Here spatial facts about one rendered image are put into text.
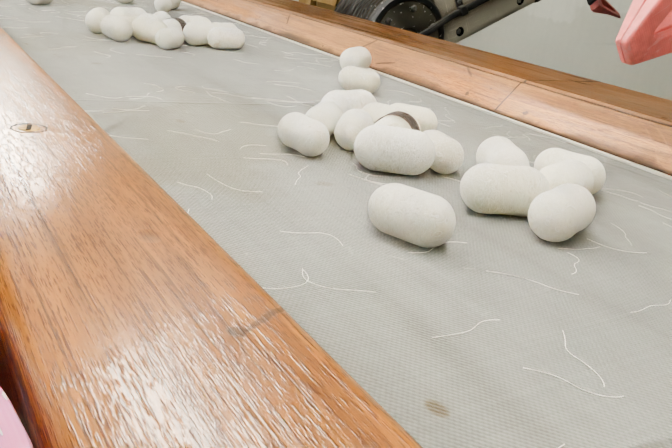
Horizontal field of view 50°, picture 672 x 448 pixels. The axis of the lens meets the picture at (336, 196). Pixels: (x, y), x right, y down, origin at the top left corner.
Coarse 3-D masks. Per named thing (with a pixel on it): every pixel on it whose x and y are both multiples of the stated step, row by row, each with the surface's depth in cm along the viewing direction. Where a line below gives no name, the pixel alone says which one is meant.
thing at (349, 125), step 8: (352, 112) 37; (360, 112) 37; (344, 120) 36; (352, 120) 36; (360, 120) 36; (368, 120) 37; (336, 128) 36; (344, 128) 36; (352, 128) 36; (360, 128) 36; (336, 136) 36; (344, 136) 36; (352, 136) 36; (344, 144) 36; (352, 144) 36
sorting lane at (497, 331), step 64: (0, 0) 77; (64, 0) 84; (64, 64) 49; (128, 64) 52; (192, 64) 55; (256, 64) 59; (320, 64) 63; (128, 128) 36; (192, 128) 37; (256, 128) 39; (448, 128) 45; (512, 128) 48; (192, 192) 28; (256, 192) 29; (320, 192) 30; (448, 192) 32; (640, 192) 37; (256, 256) 23; (320, 256) 24; (384, 256) 25; (448, 256) 25; (512, 256) 26; (576, 256) 27; (640, 256) 28; (320, 320) 20; (384, 320) 20; (448, 320) 21; (512, 320) 21; (576, 320) 22; (640, 320) 22; (384, 384) 17; (448, 384) 18; (512, 384) 18; (576, 384) 18; (640, 384) 19
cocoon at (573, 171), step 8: (568, 160) 32; (576, 160) 32; (544, 168) 31; (552, 168) 31; (560, 168) 31; (568, 168) 31; (576, 168) 32; (584, 168) 32; (552, 176) 31; (560, 176) 31; (568, 176) 31; (576, 176) 31; (584, 176) 32; (592, 176) 32; (552, 184) 31; (560, 184) 31; (584, 184) 31; (592, 184) 32
